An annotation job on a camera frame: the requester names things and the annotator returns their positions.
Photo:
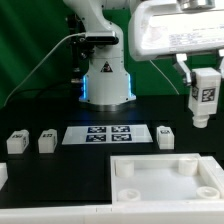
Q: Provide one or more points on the white right fence block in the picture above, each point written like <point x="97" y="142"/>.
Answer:
<point x="212" y="174"/>

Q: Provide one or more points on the white fence block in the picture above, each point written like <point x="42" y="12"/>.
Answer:
<point x="3" y="174"/>
<point x="212" y="174"/>

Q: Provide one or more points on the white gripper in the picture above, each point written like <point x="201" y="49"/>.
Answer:
<point x="161" y="28"/>

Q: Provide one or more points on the white front fence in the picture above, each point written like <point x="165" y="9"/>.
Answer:
<point x="199" y="212"/>

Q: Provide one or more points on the white left fence block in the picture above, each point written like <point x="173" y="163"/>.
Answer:
<point x="3" y="174"/>

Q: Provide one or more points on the white sheet with markers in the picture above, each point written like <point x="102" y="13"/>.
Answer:
<point x="115" y="134"/>

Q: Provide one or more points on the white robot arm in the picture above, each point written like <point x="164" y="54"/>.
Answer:
<point x="107" y="84"/>

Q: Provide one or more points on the white square tabletop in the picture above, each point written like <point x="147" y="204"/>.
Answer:
<point x="154" y="178"/>

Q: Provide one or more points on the black camera stand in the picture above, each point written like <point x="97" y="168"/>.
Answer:
<point x="76" y="26"/>

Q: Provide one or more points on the black camera on base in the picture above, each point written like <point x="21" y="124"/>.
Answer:
<point x="102" y="38"/>

